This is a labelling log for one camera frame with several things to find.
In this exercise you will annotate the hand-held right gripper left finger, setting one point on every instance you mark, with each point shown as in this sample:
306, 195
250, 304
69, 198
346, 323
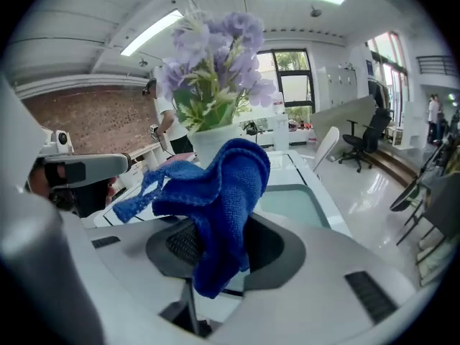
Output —
125, 264

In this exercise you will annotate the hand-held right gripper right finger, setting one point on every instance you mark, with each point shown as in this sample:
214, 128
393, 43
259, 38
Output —
323, 264

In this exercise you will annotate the blue knitted cloth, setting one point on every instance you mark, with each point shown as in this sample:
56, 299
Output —
223, 192

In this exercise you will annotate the white flower pot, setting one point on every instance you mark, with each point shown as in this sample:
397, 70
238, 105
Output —
206, 146

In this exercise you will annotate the pink cloth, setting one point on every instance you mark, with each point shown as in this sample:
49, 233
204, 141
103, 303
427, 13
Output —
179, 157

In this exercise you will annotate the black face mask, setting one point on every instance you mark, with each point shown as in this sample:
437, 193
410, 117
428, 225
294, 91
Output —
91, 201

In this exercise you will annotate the white shelf unit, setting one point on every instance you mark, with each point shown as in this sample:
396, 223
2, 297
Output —
143, 164

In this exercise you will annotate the black folding chair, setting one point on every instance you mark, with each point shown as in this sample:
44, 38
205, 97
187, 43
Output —
431, 200

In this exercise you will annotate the black office chair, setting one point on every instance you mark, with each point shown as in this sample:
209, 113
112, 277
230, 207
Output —
373, 131

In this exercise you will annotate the white lockers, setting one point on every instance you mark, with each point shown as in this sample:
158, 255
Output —
341, 86

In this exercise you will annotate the clothes rack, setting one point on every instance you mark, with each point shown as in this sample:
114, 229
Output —
379, 93

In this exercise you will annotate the black framed window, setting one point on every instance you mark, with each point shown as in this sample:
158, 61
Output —
293, 81

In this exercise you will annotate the purple artificial flowers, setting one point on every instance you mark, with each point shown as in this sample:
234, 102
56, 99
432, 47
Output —
223, 56

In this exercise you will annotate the round ceiling fixture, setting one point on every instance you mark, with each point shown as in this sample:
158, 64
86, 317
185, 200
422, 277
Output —
316, 12

